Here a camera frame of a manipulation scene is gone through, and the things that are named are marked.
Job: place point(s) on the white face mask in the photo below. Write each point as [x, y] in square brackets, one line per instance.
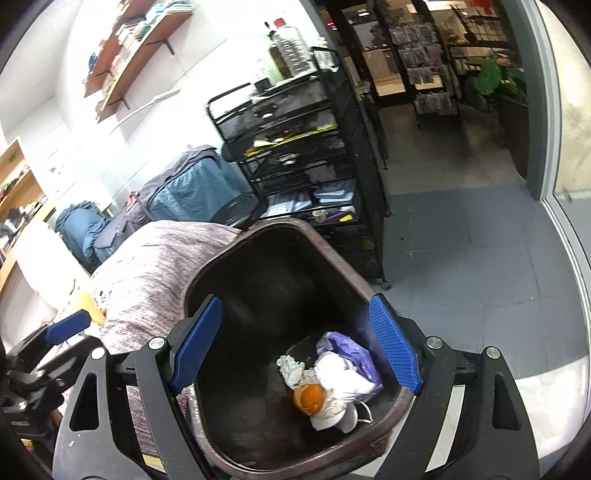
[347, 394]

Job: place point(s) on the clear plastic bottle red cap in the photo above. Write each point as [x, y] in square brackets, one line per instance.
[292, 47]

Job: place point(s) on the display rack in hallway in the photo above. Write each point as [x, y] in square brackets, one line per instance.
[425, 61]

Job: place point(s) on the white tissue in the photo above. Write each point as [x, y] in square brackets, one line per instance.
[294, 372]

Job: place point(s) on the orange fruit peel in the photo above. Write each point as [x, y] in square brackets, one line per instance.
[309, 398]

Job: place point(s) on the wooden cubby wall shelf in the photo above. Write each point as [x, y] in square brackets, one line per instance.
[21, 199]

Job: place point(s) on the green potted plant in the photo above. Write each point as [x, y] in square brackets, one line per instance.
[498, 78]

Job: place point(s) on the blue bundled blanket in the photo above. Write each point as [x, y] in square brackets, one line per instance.
[79, 226]

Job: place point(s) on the dark brown trash bin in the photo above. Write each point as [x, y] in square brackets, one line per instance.
[281, 287]

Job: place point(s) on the black mesh rolling cart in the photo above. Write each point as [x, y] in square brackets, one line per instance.
[306, 151]

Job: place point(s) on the upper wooden wall shelf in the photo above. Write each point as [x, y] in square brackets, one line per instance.
[99, 65]

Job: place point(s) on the purple tissue pack wrapper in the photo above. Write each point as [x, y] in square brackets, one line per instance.
[348, 349]

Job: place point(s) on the dark brown bottle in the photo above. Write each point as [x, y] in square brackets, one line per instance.
[275, 54]

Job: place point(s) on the blue covered massage bed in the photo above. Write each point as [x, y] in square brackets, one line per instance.
[198, 185]

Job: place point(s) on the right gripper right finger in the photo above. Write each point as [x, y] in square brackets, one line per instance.
[467, 419]

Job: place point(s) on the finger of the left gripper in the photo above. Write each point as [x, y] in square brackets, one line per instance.
[61, 331]

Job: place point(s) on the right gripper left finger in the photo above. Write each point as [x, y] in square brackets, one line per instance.
[96, 437]

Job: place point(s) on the lower wooden wall shelf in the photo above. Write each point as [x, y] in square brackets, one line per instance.
[137, 48]

